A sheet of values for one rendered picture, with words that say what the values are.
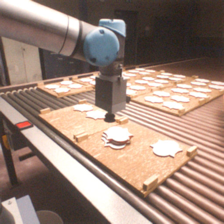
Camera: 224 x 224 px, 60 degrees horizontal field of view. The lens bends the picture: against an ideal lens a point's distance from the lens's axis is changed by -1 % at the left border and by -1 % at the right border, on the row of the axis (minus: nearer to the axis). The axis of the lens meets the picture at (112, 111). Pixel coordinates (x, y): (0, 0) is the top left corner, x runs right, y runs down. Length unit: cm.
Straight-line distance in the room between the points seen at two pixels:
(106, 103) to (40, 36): 31
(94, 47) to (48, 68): 531
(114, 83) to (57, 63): 520
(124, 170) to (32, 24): 54
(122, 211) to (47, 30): 51
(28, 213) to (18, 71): 489
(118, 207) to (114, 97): 33
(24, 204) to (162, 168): 49
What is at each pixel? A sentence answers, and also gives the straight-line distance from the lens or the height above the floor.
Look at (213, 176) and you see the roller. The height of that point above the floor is 91.
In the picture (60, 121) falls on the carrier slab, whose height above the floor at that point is 94.
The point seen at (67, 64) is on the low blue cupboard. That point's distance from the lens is 585.
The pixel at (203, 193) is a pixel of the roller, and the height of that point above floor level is 91.
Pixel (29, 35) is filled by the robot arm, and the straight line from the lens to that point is 39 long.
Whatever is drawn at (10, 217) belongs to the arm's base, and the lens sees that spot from 63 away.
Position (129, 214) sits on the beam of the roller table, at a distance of 63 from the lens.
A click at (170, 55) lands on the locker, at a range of 858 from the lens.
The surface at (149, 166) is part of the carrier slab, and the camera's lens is 76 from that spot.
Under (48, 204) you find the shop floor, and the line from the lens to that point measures 196.
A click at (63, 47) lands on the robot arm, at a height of 137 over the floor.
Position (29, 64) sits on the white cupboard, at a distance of 550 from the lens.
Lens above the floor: 139
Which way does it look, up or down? 22 degrees down
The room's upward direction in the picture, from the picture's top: straight up
